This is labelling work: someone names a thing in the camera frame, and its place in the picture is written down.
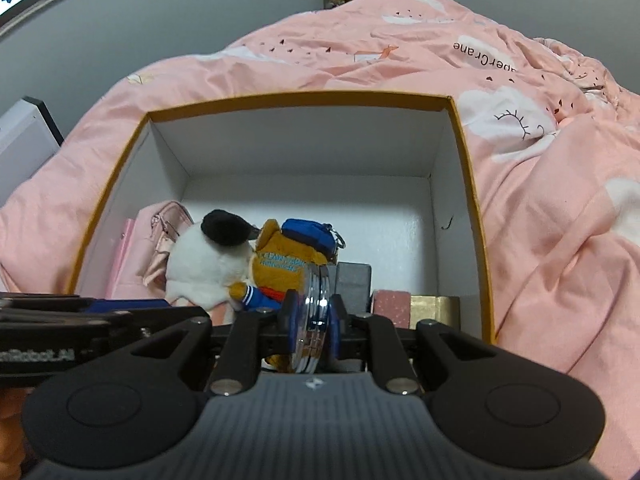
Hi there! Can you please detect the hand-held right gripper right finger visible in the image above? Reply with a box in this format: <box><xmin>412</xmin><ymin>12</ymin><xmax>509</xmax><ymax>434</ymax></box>
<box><xmin>327</xmin><ymin>292</ymin><xmax>501</xmax><ymax>396</ymax></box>

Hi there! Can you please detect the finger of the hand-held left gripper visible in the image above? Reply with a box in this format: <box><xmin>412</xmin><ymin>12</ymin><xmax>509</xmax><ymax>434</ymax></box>
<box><xmin>107</xmin><ymin>306</ymin><xmax>211</xmax><ymax>343</ymax></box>
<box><xmin>0</xmin><ymin>291</ymin><xmax>171</xmax><ymax>315</ymax></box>

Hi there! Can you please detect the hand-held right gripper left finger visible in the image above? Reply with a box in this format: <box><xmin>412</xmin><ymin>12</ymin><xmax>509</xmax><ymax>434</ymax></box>
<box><xmin>127</xmin><ymin>292</ymin><xmax>301</xmax><ymax>396</ymax></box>

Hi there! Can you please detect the round silver compact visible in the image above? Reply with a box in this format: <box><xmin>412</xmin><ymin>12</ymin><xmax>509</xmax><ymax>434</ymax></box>
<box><xmin>292</xmin><ymin>262</ymin><xmax>332</xmax><ymax>375</ymax></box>

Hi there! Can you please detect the grey box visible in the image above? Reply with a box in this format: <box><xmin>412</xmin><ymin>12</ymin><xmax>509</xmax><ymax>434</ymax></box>
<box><xmin>334</xmin><ymin>261</ymin><xmax>373</xmax><ymax>316</ymax></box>

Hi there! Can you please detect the brown bear plush toy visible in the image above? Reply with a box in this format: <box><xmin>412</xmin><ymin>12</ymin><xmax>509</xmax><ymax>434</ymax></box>
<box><xmin>227</xmin><ymin>217</ymin><xmax>347</xmax><ymax>373</ymax></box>

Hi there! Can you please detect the speckled pink box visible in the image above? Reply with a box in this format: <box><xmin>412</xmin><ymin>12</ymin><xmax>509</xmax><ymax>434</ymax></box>
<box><xmin>372</xmin><ymin>289</ymin><xmax>412</xmax><ymax>328</ymax></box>

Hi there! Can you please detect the white plush toy black ear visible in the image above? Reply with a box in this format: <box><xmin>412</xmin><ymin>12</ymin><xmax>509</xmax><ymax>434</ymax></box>
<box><xmin>164</xmin><ymin>208</ymin><xmax>261</xmax><ymax>326</ymax></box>

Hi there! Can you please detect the gold box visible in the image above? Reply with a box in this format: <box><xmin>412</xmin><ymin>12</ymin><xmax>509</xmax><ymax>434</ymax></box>
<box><xmin>409</xmin><ymin>294</ymin><xmax>461</xmax><ymax>331</ymax></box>

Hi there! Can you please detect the orange storage box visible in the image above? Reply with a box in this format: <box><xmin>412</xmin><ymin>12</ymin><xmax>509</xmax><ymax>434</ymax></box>
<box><xmin>65</xmin><ymin>91</ymin><xmax>498</xmax><ymax>356</ymax></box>

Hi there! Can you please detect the flat pink case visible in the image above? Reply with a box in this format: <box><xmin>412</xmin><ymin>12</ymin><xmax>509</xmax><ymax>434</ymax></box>
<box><xmin>104</xmin><ymin>217</ymin><xmax>138</xmax><ymax>301</ymax></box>

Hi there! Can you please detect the pink fabric pouch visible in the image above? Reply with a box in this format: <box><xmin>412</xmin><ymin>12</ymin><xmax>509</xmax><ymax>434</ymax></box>
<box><xmin>136</xmin><ymin>201</ymin><xmax>195</xmax><ymax>288</ymax></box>

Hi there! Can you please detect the white cabinet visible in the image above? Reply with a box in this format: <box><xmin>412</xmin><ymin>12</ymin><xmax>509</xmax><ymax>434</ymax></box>
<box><xmin>0</xmin><ymin>96</ymin><xmax>66</xmax><ymax>206</ymax></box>

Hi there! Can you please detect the pink printed blanket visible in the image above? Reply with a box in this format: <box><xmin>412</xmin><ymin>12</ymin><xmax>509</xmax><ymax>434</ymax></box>
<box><xmin>0</xmin><ymin>0</ymin><xmax>640</xmax><ymax>480</ymax></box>

